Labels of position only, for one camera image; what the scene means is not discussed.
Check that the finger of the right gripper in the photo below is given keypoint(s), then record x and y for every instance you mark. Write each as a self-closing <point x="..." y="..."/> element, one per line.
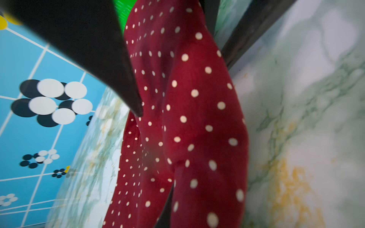
<point x="210" y="9"/>

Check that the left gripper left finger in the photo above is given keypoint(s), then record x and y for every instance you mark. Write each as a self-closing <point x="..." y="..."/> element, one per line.
<point x="89" y="33"/>

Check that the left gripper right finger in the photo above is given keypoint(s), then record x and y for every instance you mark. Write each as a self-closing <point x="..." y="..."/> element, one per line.
<point x="257" y="19"/>

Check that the red polka dot skirt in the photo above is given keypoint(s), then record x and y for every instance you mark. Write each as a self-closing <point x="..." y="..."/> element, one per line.
<point x="191" y="145"/>

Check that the green plastic basket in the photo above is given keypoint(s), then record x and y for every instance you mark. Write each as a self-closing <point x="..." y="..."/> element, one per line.
<point x="123" y="9"/>

